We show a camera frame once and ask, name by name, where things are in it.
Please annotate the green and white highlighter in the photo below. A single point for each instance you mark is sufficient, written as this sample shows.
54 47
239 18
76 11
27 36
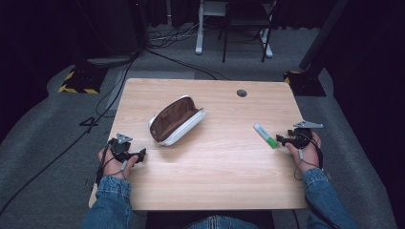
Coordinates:
266 135

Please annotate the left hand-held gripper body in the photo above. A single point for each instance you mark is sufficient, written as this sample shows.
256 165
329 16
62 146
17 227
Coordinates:
120 149

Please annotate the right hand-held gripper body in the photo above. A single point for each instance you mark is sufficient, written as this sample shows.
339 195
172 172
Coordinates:
302 137

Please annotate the black stand base striped tape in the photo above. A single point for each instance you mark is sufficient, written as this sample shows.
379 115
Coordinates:
83 81
306 84

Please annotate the white desk leg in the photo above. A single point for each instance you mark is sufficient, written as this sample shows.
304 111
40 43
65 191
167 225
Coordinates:
266 44
199 35

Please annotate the person's left hand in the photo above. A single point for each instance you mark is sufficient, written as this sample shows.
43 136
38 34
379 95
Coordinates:
112 166

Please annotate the black chair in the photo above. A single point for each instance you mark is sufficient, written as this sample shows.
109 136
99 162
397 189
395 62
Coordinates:
245 19

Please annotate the person's legs in jeans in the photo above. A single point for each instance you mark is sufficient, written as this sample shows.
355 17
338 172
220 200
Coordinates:
223 223

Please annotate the white pencil case brown lining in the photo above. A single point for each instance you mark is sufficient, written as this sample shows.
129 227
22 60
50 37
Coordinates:
174 122

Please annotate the person's right hand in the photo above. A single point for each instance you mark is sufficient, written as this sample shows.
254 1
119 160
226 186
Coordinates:
308 156

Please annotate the black slanted stand pole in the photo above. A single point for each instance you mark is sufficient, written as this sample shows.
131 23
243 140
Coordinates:
323 35

